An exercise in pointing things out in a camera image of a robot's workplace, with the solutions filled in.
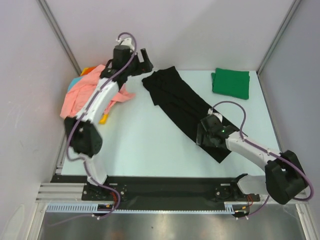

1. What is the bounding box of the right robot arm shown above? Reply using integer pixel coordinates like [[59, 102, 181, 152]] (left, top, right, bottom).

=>
[[196, 113, 308, 205]]

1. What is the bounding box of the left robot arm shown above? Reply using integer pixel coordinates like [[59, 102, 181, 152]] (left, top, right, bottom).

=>
[[64, 42, 154, 200]]

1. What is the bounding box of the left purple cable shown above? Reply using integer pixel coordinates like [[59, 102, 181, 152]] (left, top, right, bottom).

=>
[[65, 31, 138, 221]]

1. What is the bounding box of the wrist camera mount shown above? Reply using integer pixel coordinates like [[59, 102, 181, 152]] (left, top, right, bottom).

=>
[[116, 37, 136, 51], [207, 108, 223, 122]]

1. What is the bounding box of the folded green t-shirt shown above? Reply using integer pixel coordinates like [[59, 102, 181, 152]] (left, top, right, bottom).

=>
[[211, 68, 250, 100]]

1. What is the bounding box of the black t-shirt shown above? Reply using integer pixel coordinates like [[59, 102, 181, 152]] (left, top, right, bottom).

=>
[[141, 65, 248, 164]]

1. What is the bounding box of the pink t-shirt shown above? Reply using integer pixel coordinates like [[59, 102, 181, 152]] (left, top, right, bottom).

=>
[[60, 64, 136, 119]]

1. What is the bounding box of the aluminium front rail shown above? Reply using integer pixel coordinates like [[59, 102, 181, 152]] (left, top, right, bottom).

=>
[[34, 182, 310, 204]]

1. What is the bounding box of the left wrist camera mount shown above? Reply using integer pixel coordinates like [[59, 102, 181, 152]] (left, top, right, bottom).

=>
[[116, 37, 136, 51]]

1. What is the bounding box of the aluminium frame post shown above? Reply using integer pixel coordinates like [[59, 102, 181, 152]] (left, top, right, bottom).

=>
[[256, 0, 303, 77], [36, 0, 82, 75]]

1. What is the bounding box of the left aluminium frame post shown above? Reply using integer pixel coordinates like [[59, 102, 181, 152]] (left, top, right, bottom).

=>
[[36, 0, 82, 75]]

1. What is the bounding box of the light blue t-shirt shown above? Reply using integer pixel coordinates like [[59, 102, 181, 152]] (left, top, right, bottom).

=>
[[67, 76, 83, 92]]

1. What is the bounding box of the grey slotted cable duct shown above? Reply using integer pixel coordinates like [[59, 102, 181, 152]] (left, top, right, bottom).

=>
[[46, 201, 247, 214]]

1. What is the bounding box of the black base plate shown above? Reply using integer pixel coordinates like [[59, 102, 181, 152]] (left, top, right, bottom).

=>
[[51, 175, 260, 213]]

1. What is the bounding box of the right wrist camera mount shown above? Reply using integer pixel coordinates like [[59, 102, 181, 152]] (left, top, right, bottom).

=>
[[207, 108, 223, 122]]

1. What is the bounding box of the right aluminium frame post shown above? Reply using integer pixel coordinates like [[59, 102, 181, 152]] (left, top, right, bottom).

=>
[[256, 0, 303, 77]]

